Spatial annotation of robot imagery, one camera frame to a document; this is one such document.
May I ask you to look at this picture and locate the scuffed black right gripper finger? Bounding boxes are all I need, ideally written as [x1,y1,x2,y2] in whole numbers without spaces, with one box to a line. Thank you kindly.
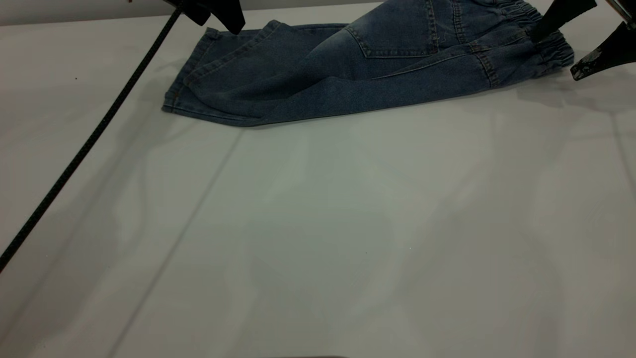
[571,21,636,80]

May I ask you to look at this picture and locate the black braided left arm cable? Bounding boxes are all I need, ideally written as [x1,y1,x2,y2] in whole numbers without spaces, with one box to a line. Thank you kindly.
[0,2,185,274]

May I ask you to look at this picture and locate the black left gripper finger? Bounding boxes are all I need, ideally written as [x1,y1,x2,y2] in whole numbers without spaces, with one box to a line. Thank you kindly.
[214,0,246,34]
[164,0,212,25]

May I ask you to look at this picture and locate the blue denim jeans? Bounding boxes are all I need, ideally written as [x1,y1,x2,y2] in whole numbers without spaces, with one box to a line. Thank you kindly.
[161,0,575,128]

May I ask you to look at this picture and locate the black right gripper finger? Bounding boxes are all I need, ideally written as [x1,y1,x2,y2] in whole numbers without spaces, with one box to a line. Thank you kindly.
[529,0,597,44]

